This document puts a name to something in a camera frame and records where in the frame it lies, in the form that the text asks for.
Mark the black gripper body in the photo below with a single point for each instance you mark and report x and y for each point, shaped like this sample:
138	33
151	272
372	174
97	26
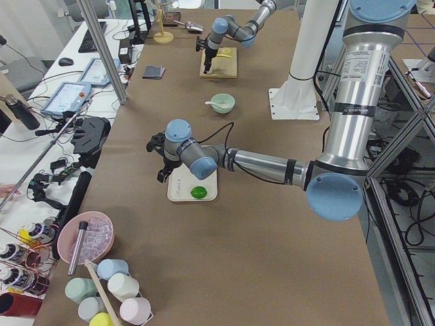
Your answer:
210	54
167	162

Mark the white ceramic spoon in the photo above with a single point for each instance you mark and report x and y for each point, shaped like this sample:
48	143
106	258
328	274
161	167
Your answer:
219	105

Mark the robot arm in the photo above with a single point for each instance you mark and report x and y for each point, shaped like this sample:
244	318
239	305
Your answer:
227	26
333	180

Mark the mint green bowl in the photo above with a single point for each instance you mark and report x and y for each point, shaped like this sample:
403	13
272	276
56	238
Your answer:
223	98

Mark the pink bowl with ice cubes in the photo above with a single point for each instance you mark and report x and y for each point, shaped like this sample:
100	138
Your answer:
98	237

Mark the metal tube in bowl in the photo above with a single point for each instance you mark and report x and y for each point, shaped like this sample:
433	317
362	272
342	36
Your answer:
78	247

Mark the bamboo cutting board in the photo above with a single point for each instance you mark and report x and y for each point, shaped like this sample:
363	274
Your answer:
221	67

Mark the cream rabbit serving tray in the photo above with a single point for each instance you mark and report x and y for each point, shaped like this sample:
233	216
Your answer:
181	181

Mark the green lime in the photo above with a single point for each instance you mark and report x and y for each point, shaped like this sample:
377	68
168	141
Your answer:
198	192

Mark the wooden mug tree stand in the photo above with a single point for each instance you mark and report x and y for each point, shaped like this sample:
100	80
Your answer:
160	8

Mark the grey folded cloth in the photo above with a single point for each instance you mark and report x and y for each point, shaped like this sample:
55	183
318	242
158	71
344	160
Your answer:
153	72

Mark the blue teach pendant tablet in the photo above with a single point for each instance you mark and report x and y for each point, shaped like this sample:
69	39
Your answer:
69	96

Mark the light blue cup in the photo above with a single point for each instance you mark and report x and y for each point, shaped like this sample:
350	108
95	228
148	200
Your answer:
108	267

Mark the wooden stick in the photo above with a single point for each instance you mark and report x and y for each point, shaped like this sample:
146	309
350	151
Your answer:
104	297

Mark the white cup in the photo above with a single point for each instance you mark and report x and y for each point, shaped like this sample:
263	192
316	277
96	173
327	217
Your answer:
123	286

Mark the black keyboard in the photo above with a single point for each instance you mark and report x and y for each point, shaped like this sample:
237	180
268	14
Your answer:
87	45

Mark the black computer mouse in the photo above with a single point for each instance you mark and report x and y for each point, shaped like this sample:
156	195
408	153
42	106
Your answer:
65	62

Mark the pink cup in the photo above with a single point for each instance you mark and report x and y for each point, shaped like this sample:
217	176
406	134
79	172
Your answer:
136	310

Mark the black water bottle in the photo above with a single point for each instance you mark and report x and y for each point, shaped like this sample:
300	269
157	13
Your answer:
21	112

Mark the mint green cup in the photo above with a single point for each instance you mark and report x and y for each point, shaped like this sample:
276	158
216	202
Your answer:
78	289

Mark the grey blue cup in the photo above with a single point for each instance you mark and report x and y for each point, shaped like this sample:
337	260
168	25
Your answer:
89	307

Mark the yellow cup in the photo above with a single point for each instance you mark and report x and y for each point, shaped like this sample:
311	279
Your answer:
101	319

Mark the red cylinder can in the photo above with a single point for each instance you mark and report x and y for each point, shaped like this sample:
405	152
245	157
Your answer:
17	305

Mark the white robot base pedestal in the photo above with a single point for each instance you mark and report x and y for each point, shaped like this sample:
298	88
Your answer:
296	98

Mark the aluminium frame post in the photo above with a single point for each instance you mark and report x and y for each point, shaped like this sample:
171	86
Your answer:
90	17

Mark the white wire cup rack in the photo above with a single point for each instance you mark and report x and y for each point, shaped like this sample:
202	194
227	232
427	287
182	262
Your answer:
134	309

